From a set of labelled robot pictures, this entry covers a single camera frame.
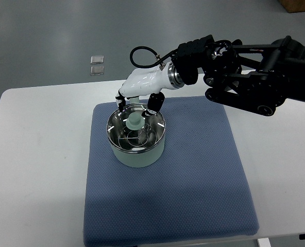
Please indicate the brown cardboard box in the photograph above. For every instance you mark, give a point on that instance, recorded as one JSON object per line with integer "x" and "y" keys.
{"x": 293, "y": 6}

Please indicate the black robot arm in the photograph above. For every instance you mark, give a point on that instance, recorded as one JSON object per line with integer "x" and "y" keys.
{"x": 253, "y": 78}

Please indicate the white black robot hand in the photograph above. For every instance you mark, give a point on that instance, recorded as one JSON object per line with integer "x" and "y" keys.
{"x": 149, "y": 81}

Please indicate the mint green pot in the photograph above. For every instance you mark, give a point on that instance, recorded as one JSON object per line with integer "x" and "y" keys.
{"x": 139, "y": 160}

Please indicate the upper floor metal plate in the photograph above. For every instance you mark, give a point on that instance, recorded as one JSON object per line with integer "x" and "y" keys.
{"x": 97, "y": 59}

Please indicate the blue quilted mat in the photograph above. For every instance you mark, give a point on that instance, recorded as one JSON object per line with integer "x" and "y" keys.
{"x": 197, "y": 189}

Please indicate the glass lid with green knob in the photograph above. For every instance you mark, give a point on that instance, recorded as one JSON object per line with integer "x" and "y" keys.
{"x": 131, "y": 132}

